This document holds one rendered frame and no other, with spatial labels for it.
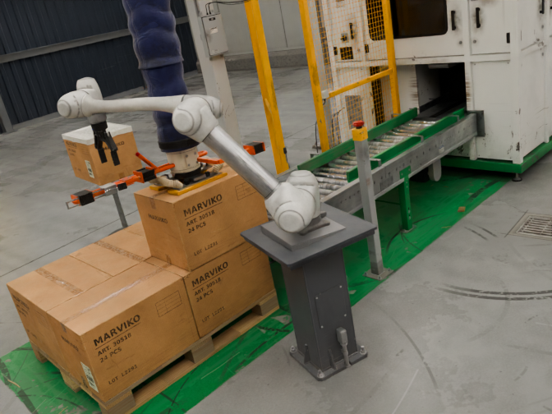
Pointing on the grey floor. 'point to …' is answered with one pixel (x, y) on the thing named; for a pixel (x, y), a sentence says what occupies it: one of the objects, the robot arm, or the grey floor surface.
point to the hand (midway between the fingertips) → (110, 161)
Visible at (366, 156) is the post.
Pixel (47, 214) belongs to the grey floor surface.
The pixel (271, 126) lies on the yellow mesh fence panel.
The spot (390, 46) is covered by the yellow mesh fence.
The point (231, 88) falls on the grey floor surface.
